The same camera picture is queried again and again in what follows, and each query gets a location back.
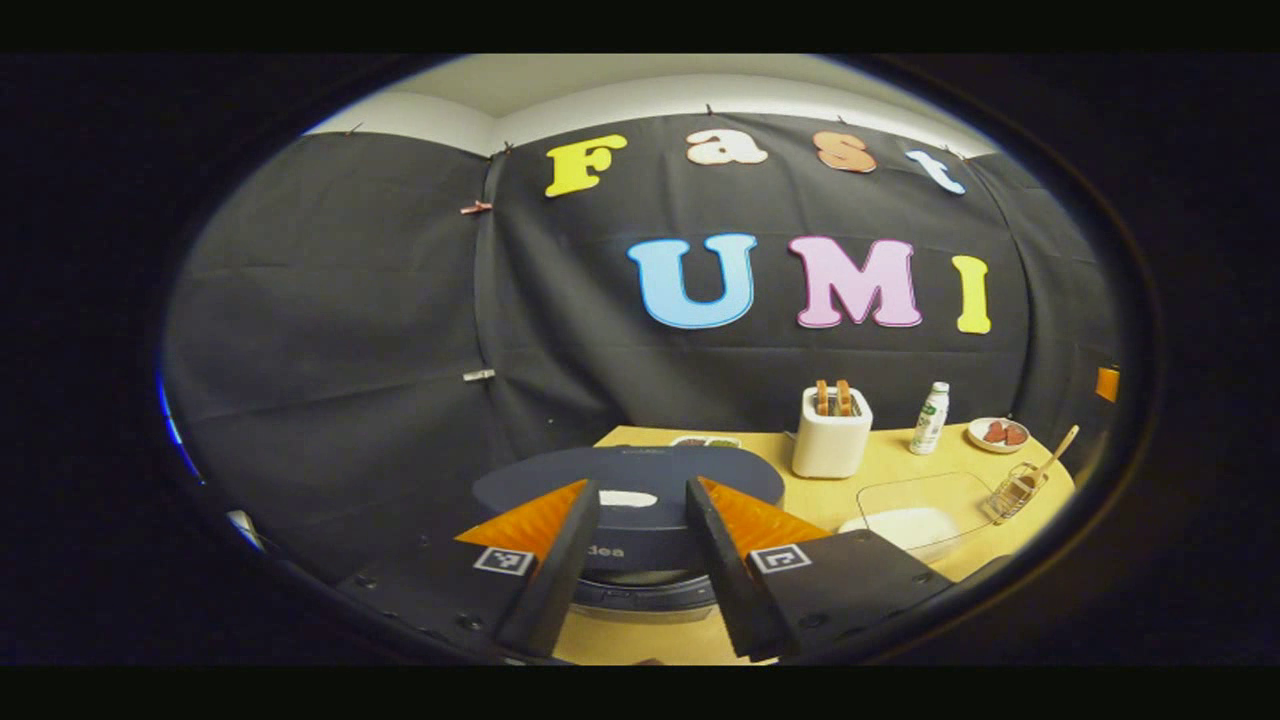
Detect white round plate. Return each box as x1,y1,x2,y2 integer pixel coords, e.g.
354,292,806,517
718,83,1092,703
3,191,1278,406
967,417,1031,455

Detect dark grey rice cooker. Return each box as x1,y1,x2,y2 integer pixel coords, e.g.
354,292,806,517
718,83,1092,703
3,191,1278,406
472,445,786,623

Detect metal wire chopstick holder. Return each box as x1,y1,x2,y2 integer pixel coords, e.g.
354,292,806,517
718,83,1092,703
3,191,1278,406
985,462,1049,524

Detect white milk bottle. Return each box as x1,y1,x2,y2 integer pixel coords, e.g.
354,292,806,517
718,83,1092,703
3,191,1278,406
909,381,951,456

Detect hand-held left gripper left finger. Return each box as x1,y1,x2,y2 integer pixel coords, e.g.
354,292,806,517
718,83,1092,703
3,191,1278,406
335,478,603,661

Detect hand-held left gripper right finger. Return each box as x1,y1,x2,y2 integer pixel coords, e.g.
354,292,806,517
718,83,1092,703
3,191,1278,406
685,476,956,663

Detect white toaster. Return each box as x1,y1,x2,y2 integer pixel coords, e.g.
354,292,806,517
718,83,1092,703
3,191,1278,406
792,385,874,479

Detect wooden spoon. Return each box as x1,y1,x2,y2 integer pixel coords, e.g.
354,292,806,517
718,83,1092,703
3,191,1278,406
1020,425,1081,493

